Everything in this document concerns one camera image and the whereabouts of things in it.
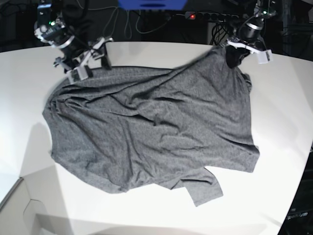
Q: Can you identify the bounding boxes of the white chair at table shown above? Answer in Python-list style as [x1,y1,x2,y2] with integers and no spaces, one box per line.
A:
[0,178,74,235]

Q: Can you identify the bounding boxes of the grey t-shirt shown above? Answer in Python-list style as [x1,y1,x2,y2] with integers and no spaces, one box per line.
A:
[43,47,260,206]

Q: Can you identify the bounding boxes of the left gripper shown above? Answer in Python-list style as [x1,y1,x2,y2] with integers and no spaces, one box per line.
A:
[224,37,272,69]

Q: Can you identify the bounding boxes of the black cable bundle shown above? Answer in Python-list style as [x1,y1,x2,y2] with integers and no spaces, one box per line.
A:
[207,22,231,47]

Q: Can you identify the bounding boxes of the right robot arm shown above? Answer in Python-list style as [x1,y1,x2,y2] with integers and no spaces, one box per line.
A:
[34,0,113,84]

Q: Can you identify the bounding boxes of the grey hanging cable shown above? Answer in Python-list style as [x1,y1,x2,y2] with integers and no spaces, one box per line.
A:
[102,7,172,39]

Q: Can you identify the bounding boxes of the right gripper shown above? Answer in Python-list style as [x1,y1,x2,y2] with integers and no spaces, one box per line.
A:
[53,36,113,84]

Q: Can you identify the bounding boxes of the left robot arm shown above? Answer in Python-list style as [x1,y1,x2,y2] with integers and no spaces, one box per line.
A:
[224,0,277,69]

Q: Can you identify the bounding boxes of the black power strip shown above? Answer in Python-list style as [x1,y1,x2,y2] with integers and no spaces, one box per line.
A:
[184,11,240,23]

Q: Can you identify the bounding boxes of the blue box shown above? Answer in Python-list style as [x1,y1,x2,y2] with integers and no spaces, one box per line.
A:
[118,0,187,10]

